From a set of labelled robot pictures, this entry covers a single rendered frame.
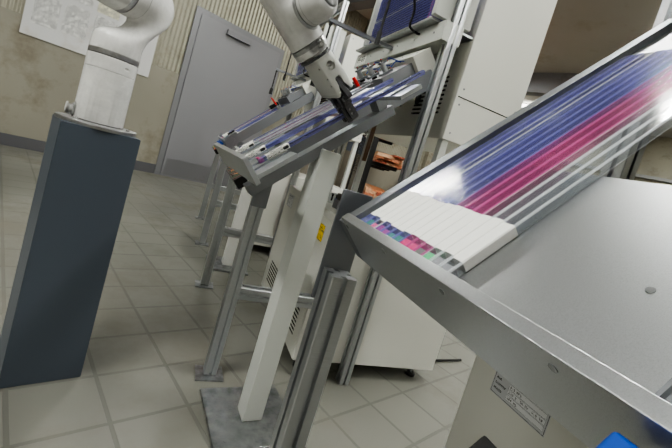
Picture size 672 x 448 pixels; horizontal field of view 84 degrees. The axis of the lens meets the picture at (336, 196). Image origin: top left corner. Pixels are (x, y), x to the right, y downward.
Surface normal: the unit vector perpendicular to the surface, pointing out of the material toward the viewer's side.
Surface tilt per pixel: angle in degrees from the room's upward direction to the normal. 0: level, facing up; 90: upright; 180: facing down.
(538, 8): 90
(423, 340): 90
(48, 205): 90
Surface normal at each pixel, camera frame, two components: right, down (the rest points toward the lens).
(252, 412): 0.46, 0.21
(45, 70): 0.65, 0.26
